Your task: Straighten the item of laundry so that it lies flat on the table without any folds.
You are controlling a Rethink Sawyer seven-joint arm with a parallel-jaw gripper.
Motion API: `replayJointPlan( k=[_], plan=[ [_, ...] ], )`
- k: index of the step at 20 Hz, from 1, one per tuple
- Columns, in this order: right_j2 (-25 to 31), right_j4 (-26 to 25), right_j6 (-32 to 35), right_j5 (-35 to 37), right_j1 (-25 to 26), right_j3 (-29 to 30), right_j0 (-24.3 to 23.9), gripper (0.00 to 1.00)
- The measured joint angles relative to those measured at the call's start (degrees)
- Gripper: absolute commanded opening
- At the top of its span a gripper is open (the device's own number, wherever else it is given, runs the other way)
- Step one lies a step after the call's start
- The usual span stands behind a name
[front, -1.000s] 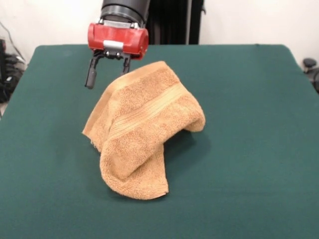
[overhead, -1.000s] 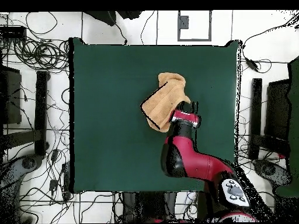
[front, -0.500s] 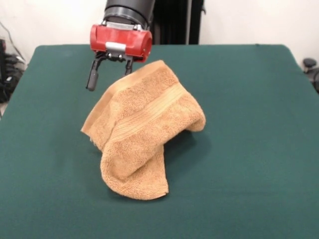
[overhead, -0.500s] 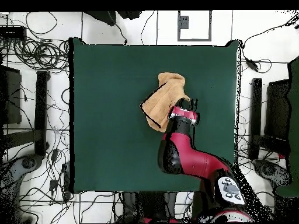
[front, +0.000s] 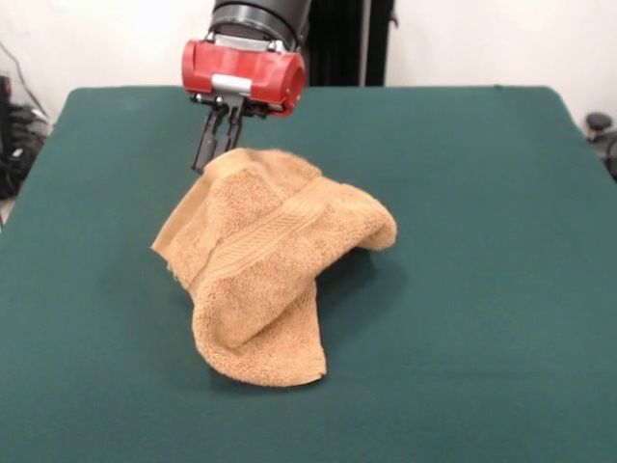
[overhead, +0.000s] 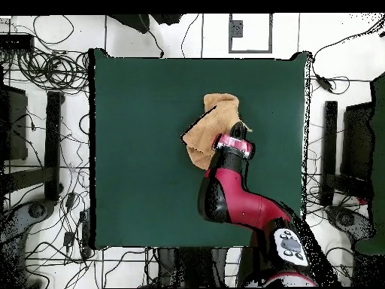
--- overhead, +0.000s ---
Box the tan terry towel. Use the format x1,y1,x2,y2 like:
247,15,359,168
180,92,253,172

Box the black flat panel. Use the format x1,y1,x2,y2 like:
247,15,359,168
0,85,29,161
341,102,375,181

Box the black power adapter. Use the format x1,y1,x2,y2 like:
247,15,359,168
314,75,334,93

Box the dark green table cloth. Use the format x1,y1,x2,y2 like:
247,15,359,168
89,47,311,251

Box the small grey box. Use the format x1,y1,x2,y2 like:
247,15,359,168
231,20,244,38

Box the grey chair base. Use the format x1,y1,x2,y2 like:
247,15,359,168
326,205,377,245
0,198,56,245

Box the green cloth sheet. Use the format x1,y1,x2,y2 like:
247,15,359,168
353,70,385,255

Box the person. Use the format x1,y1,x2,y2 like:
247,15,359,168
108,14,183,35

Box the black electronics box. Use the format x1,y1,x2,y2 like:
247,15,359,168
0,33,35,52

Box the grey square floor frame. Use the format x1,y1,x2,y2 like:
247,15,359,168
228,13,274,54

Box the coiled black cable bundle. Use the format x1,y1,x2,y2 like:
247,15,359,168
17,49,91,91

